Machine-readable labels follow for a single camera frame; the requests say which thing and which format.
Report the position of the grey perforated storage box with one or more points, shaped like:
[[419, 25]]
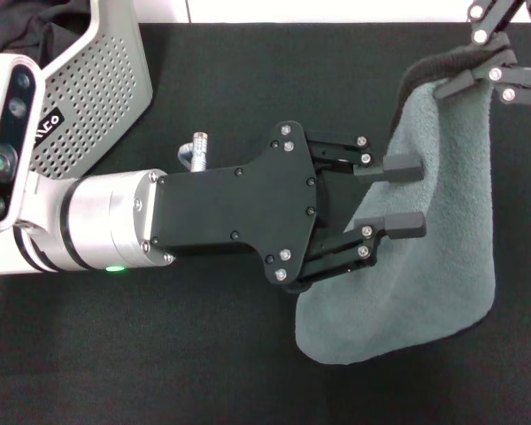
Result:
[[97, 79]]

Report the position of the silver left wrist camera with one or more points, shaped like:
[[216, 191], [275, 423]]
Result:
[[9, 133]]

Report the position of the black cloth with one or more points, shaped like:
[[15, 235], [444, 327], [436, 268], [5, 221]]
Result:
[[26, 26]]

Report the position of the black tablecloth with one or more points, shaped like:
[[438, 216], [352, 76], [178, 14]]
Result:
[[159, 354]]

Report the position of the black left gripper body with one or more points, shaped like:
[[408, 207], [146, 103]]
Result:
[[234, 208]]

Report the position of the grey yellow towel black trim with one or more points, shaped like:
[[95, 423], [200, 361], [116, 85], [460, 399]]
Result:
[[447, 265]]

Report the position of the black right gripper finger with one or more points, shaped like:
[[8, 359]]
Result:
[[526, 86], [489, 17]]

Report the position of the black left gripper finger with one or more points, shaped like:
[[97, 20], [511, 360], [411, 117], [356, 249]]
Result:
[[398, 168], [402, 225]]

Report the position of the silver plug on left wrist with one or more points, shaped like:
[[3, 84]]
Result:
[[198, 150]]

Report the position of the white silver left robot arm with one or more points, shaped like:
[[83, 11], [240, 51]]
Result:
[[93, 221]]

